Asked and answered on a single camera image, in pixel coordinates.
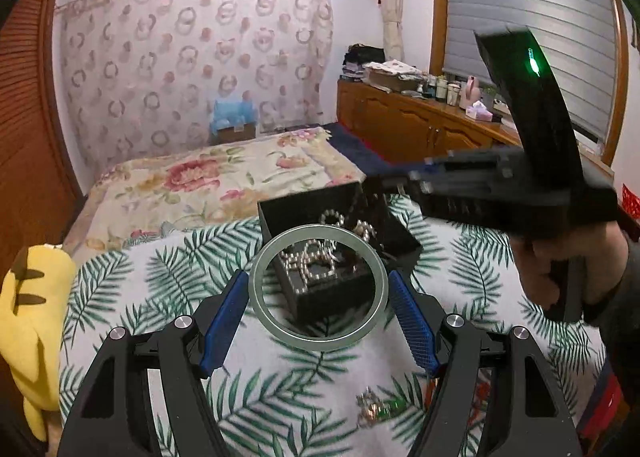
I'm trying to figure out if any stack of papers and clothes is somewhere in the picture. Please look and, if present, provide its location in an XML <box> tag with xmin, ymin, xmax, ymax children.
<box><xmin>341</xmin><ymin>43</ymin><xmax>425</xmax><ymax>93</ymax></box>

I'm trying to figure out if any black square jewelry box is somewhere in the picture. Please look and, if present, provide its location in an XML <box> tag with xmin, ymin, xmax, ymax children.
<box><xmin>257</xmin><ymin>183</ymin><xmax>422</xmax><ymax>325</ymax></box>

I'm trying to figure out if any pink patterned lace curtain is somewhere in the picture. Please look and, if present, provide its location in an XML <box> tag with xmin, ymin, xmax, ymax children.
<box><xmin>60</xmin><ymin>0</ymin><xmax>333</xmax><ymax>173</ymax></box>

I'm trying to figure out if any grey window roller blind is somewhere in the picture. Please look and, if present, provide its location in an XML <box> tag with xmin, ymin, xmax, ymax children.
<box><xmin>444</xmin><ymin>0</ymin><xmax>616</xmax><ymax>142</ymax></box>

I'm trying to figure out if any yellow plush toy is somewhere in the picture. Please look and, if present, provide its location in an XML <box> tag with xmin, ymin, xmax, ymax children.
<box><xmin>1</xmin><ymin>245</ymin><xmax>76</xmax><ymax>443</ymax></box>

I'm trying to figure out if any person's right hand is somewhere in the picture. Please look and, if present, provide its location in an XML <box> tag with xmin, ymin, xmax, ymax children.
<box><xmin>510</xmin><ymin>222</ymin><xmax>629</xmax><ymax>310</ymax></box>

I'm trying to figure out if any pale green jade bangle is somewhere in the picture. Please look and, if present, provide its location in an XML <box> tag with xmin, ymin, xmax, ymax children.
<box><xmin>248</xmin><ymin>224</ymin><xmax>390</xmax><ymax>352</ymax></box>

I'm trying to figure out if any floral bed cover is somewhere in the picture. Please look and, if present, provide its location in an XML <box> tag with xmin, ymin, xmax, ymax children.
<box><xmin>63</xmin><ymin>127</ymin><xmax>364</xmax><ymax>263</ymax></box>

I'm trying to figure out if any green gem brooch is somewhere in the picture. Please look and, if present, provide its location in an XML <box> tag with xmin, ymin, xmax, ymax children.
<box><xmin>356</xmin><ymin>388</ymin><xmax>408</xmax><ymax>429</ymax></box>

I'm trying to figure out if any dark blue bed sheet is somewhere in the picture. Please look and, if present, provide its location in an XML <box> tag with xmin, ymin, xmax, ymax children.
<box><xmin>322</xmin><ymin>122</ymin><xmax>393</xmax><ymax>176</ymax></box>

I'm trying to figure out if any green palm leaf blanket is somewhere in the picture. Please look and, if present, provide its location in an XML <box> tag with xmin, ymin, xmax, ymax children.
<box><xmin>58</xmin><ymin>197</ymin><xmax>605</xmax><ymax>456</ymax></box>

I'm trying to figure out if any blue plush on box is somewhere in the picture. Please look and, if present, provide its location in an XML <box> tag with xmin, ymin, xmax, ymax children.
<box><xmin>209</xmin><ymin>91</ymin><xmax>257</xmax><ymax>144</ymax></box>

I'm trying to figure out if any brown louvered wardrobe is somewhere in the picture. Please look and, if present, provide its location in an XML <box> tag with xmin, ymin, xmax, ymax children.
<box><xmin>0</xmin><ymin>0</ymin><xmax>82</xmax><ymax>273</ymax></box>

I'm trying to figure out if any white pearl necklace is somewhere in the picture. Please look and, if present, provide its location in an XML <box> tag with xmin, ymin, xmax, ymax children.
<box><xmin>278</xmin><ymin>208</ymin><xmax>378</xmax><ymax>295</ymax></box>

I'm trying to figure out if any pink bottle on cabinet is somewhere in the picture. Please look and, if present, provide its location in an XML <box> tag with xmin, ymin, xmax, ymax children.
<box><xmin>459</xmin><ymin>76</ymin><xmax>482</xmax><ymax>110</ymax></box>

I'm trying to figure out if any wooden sideboard cabinet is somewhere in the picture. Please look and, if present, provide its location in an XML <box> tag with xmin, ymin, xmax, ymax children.
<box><xmin>335</xmin><ymin>78</ymin><xmax>615</xmax><ymax>180</ymax></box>

